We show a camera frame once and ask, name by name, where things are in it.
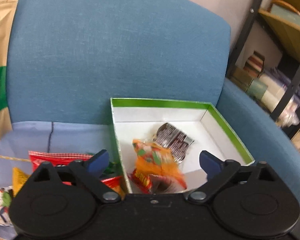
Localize red yellow snack packet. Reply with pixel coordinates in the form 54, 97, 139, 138
129, 169, 153, 194

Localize light blue blanket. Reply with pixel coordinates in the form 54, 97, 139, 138
0, 121, 117, 240

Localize red orange snack packet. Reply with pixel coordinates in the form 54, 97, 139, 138
101, 176, 126, 198

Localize orange printed snack packet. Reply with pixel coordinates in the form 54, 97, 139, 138
132, 139, 187, 189

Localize green candy wrapper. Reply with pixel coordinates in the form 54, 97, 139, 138
100, 160, 121, 175

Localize white foam roll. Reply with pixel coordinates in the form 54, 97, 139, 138
259, 73, 289, 113

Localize green white cardboard box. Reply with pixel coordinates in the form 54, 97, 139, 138
110, 97, 255, 194

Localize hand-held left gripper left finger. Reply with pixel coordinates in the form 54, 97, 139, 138
30, 149, 122, 204

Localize pale green box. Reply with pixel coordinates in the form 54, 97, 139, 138
245, 78, 268, 101

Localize olive green box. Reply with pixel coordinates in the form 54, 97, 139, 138
229, 67, 253, 92

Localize kraft paper pouch bag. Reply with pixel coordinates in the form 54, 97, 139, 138
0, 0, 20, 144

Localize blue fabric armchair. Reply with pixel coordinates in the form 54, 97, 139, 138
0, 0, 300, 218

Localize stack of striped rolls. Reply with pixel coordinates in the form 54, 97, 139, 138
243, 51, 265, 73

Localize black metal shelf rack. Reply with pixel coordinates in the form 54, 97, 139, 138
225, 0, 300, 140

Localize purple folded cloth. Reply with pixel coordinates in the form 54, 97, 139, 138
269, 67, 300, 104

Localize clear plastic bags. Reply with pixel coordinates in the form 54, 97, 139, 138
276, 96, 300, 128

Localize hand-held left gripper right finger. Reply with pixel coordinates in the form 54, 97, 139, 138
187, 151, 282, 204

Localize wooden hoop handle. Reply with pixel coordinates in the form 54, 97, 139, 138
269, 0, 300, 18

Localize dark brown snack packet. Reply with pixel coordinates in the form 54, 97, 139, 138
152, 122, 195, 163

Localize teal storage box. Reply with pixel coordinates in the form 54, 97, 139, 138
270, 4, 300, 32

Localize white snack packet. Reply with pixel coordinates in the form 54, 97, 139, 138
0, 186, 15, 227

